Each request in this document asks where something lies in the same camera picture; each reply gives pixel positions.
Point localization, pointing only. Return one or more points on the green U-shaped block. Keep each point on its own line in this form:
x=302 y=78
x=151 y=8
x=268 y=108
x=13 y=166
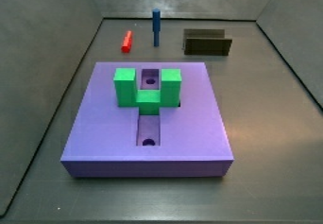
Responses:
x=148 y=99

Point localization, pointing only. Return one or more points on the purple base board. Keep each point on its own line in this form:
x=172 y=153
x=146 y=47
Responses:
x=104 y=147

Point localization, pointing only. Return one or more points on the blue cylindrical peg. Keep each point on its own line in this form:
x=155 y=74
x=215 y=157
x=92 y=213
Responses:
x=155 y=26

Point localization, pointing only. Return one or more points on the red cylindrical peg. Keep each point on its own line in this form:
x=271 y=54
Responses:
x=127 y=42

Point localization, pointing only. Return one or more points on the black angle bracket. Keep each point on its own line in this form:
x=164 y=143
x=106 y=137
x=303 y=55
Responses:
x=206 y=42

